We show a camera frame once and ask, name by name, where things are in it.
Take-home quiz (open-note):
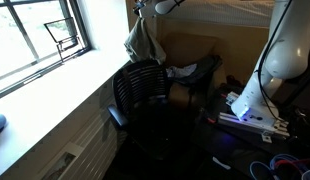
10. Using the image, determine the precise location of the grey radiator control panel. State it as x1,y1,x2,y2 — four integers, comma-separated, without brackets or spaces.
41,151,77,180

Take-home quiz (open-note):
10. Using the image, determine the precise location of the black office chair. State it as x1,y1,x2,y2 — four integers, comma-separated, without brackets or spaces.
106,58,196,162

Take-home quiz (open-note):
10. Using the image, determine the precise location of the dark blue-grey garment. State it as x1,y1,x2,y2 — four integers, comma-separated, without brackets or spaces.
176,54,224,86

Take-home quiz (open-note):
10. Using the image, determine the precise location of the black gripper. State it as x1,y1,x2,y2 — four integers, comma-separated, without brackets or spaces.
132,0,147,18

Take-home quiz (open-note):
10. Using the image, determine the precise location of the black clamp red tip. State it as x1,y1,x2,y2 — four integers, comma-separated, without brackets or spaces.
218,89,230,100
202,111,218,125

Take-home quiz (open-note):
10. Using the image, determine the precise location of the blue cable coil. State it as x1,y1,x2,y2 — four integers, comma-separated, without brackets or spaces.
249,153,310,180

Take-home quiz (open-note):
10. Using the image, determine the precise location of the dark window frame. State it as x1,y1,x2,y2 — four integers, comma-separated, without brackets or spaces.
0,0,93,102

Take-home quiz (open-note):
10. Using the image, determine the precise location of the grey cloth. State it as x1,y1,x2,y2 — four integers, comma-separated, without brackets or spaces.
123,15,167,65

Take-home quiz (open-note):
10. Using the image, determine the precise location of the aluminium robot base mount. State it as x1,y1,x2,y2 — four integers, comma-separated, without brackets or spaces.
217,91,291,145

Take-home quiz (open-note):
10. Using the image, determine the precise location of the white wall radiator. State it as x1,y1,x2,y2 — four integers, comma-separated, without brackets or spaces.
38,109,130,180

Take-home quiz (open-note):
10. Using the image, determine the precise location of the red cable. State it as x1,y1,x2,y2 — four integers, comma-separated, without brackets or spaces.
273,158,310,170

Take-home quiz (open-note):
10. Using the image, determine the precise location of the black robot table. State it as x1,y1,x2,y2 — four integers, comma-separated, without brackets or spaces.
190,84,310,180

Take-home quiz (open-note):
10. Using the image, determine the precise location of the white tape strip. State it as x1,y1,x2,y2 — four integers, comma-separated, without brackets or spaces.
211,156,232,171

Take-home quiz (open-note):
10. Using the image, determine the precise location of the black wire stand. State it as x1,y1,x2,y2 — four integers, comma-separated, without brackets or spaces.
43,16,88,64

